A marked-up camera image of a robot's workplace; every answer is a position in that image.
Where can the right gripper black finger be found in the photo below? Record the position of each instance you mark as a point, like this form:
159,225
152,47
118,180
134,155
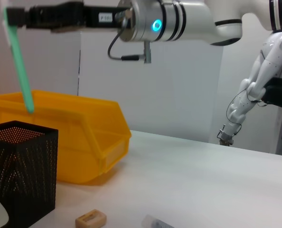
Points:
48,16

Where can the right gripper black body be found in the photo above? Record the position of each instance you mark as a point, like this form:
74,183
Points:
93,16

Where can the green toothbrush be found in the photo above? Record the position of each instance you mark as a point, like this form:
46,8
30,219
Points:
22,76

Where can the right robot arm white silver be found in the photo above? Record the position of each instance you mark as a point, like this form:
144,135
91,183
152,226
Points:
195,19

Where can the black mesh pen holder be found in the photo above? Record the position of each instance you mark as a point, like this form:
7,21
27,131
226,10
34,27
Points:
22,171

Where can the beige eraser block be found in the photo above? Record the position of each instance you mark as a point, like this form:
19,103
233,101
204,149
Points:
90,218

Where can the grey marker pen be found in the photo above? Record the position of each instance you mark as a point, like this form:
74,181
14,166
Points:
157,223

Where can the yellow plastic bin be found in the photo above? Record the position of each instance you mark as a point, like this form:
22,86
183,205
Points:
83,133

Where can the white humanoid robot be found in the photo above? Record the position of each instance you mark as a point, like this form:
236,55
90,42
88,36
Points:
264,71

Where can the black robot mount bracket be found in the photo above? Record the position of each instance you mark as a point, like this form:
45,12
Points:
278,95

